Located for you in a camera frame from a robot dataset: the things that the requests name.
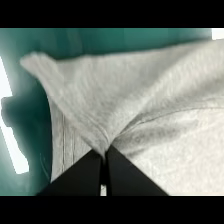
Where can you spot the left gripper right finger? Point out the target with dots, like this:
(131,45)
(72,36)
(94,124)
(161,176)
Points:
(128,178)

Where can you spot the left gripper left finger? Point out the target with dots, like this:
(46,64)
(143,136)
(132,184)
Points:
(80,178)

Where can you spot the grey T-shirt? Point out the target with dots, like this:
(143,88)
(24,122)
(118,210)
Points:
(140,100)

